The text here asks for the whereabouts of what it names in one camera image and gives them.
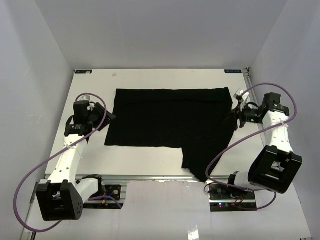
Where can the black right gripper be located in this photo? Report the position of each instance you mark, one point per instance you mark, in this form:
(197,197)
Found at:
(240,117)

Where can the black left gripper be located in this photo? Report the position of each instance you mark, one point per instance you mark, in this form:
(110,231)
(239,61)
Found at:
(103,115)

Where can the black t-shirt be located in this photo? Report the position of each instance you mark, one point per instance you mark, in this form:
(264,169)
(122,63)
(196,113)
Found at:
(186,119)

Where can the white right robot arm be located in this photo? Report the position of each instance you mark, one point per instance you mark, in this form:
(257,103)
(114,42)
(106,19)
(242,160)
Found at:
(277,165)

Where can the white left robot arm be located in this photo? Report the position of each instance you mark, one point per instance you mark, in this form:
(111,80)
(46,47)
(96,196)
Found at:
(62,196)

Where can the right black table label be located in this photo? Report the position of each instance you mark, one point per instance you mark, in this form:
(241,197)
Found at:
(233,71)

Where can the black table label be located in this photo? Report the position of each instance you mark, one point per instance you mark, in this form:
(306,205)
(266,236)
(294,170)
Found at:
(233,71)
(83,71)

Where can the left black table label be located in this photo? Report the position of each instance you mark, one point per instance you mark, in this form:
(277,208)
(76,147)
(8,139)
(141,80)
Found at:
(83,71)

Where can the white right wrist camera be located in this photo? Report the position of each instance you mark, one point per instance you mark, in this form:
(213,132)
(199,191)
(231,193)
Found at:
(241,95)

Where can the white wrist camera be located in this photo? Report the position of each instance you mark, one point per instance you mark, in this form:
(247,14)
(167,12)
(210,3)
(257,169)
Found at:
(241,95)
(87,97)

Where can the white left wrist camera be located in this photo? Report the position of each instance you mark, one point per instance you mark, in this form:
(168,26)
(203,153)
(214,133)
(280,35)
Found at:
(87,97)

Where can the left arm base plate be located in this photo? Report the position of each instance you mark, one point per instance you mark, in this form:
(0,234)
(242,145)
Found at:
(109,198)

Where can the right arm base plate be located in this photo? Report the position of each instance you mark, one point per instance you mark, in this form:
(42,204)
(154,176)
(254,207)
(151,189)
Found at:
(226,199)

